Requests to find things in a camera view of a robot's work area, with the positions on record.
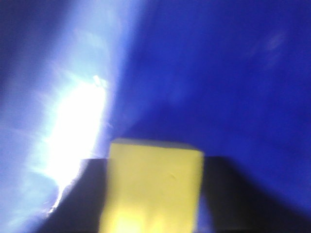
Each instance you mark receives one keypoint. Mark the yellow foam block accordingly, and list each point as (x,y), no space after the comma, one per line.
(151,187)

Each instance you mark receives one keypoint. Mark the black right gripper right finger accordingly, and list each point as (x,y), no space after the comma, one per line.
(230,203)

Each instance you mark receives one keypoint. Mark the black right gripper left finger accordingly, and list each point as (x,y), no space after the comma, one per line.
(81,209)

